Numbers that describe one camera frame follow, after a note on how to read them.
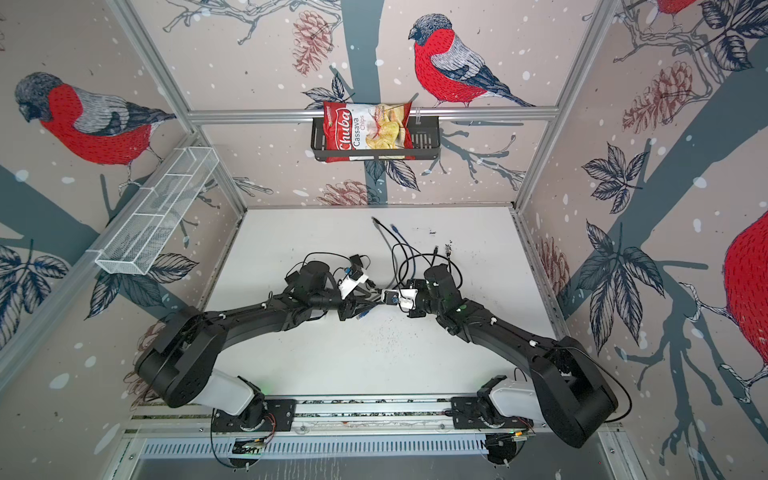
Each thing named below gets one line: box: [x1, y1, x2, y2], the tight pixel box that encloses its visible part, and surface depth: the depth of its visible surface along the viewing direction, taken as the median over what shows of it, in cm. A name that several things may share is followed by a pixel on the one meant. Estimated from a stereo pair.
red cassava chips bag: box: [323, 101, 412, 163], surface depth 90 cm
